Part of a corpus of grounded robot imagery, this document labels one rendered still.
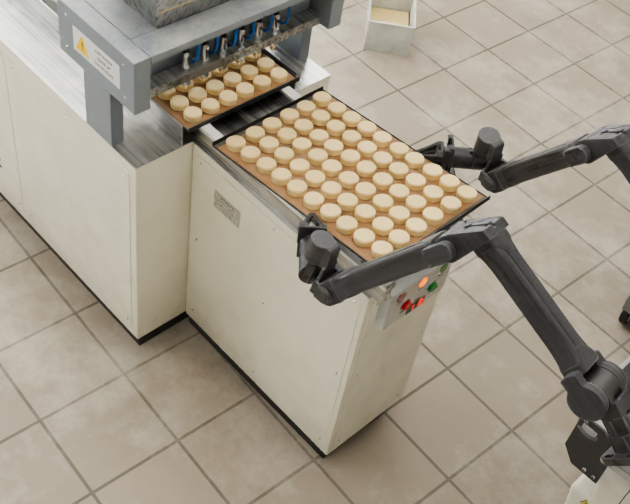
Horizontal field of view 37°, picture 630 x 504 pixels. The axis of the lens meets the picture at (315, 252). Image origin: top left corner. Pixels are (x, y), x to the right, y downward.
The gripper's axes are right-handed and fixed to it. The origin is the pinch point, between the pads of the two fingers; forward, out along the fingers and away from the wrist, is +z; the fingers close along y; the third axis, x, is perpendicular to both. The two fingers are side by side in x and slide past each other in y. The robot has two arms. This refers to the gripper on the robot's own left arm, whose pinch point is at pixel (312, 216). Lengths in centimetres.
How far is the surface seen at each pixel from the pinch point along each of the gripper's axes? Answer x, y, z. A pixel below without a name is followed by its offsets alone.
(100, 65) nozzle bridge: -55, -16, 32
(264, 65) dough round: -15, 1, 63
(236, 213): -19.2, 22.3, 22.6
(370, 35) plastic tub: 30, 81, 210
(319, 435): 9, 82, -7
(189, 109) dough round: -34, 1, 40
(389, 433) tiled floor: 33, 98, 6
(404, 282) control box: 24.3, 14.0, -6.4
